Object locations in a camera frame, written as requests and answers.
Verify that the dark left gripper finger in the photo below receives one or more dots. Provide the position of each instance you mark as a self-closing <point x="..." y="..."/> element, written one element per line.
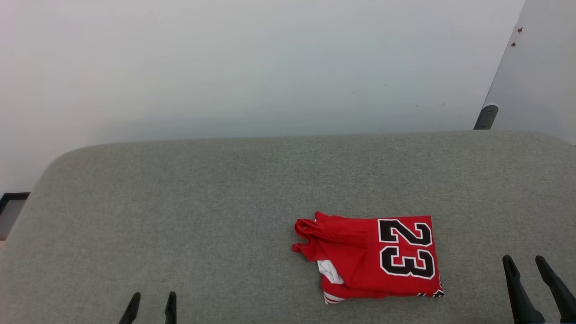
<point x="131" y="310"/>
<point x="170" y="310"/>

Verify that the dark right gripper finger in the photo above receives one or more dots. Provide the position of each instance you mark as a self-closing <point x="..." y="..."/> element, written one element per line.
<point x="522" y="301"/>
<point x="562" y="294"/>

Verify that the red Bulls basketball jersey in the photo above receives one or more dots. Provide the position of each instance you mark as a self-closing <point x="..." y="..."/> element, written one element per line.
<point x="360" y="252"/>

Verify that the white partition panel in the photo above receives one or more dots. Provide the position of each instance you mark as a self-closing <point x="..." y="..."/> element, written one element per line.
<point x="540" y="76"/>

